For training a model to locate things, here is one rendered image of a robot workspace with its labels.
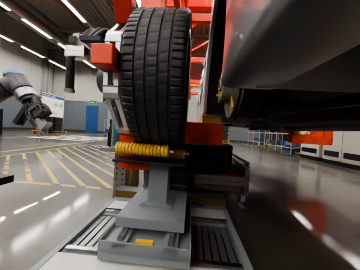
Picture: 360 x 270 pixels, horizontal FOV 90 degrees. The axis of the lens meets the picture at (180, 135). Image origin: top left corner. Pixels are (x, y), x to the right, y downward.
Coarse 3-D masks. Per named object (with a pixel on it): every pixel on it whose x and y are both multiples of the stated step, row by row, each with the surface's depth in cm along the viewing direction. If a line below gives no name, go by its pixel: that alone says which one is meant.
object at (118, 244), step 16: (112, 224) 81; (112, 240) 70; (128, 240) 72; (144, 240) 69; (160, 240) 75; (176, 240) 72; (112, 256) 69; (128, 256) 68; (144, 256) 68; (160, 256) 68; (176, 256) 67
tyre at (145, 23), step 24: (144, 24) 64; (168, 24) 64; (144, 48) 62; (168, 48) 61; (144, 72) 63; (168, 72) 62; (144, 96) 65; (168, 96) 64; (144, 120) 69; (168, 120) 69; (168, 144) 82
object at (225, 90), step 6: (222, 90) 84; (228, 90) 83; (234, 90) 80; (240, 90) 77; (222, 96) 86; (228, 96) 85; (234, 96) 79; (240, 96) 76; (234, 102) 78; (240, 102) 77; (234, 108) 79; (234, 114) 85
